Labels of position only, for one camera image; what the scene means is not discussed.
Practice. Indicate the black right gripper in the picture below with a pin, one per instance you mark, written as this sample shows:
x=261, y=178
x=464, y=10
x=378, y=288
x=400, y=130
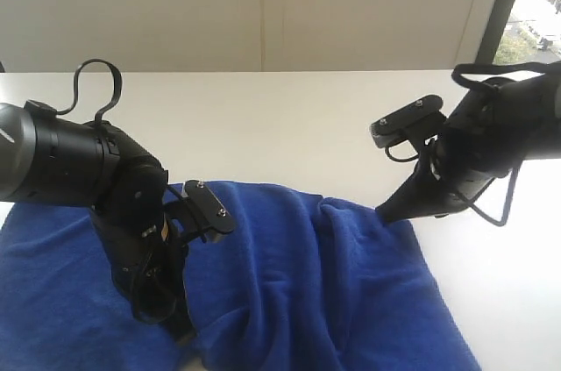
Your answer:
x=437, y=187

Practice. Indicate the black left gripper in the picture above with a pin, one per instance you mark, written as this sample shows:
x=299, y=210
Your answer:
x=146, y=268

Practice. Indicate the blue microfiber towel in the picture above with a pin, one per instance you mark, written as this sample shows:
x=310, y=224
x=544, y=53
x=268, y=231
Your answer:
x=305, y=282

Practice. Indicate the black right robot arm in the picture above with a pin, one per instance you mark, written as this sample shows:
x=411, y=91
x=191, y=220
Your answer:
x=471, y=159

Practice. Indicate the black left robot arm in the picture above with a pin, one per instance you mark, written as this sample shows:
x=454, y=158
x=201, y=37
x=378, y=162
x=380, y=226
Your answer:
x=48, y=160

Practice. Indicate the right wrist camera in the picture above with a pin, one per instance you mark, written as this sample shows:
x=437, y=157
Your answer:
x=418, y=120

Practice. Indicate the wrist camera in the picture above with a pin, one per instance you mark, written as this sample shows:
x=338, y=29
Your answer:
x=212, y=219
x=418, y=120

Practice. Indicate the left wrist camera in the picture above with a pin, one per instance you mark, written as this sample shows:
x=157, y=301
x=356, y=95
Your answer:
x=212, y=219

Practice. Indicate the dark window frame post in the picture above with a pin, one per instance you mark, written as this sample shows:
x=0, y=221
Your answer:
x=494, y=29

